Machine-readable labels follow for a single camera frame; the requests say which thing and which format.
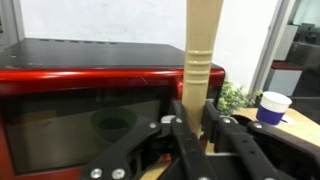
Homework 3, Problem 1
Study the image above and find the red black microwave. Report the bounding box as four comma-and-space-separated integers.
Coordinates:
0, 37, 226, 180

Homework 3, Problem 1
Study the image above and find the white table cable grommet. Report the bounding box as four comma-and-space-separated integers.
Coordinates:
281, 115, 296, 125

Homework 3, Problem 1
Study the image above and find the white paper cup blue band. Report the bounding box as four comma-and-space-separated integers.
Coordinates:
256, 91, 292, 125

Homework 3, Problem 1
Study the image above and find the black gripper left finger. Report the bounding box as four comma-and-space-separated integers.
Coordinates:
79, 100, 218, 180

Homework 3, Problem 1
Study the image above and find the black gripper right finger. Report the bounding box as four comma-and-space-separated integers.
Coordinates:
202, 102, 320, 180

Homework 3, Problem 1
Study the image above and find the big beige plastic spoon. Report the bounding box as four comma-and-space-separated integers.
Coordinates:
182, 0, 223, 137

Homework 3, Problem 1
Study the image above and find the small potted green plant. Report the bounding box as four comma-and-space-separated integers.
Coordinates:
217, 80, 262, 116

